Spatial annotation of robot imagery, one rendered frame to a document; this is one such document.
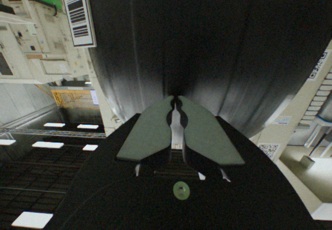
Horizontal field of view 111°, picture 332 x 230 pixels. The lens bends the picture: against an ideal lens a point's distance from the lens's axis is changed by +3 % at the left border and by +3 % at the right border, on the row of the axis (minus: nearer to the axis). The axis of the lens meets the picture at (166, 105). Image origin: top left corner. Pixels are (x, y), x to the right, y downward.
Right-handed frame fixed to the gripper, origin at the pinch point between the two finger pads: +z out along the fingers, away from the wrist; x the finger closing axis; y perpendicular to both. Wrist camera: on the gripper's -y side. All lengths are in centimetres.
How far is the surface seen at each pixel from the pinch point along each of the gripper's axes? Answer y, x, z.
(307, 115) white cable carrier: 15.4, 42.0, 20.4
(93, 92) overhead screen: 155, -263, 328
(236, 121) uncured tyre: 4.2, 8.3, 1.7
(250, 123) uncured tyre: 4.5, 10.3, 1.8
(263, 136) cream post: 22.9, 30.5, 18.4
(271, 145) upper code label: 26.7, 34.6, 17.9
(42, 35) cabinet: -10, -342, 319
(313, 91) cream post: 7.1, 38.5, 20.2
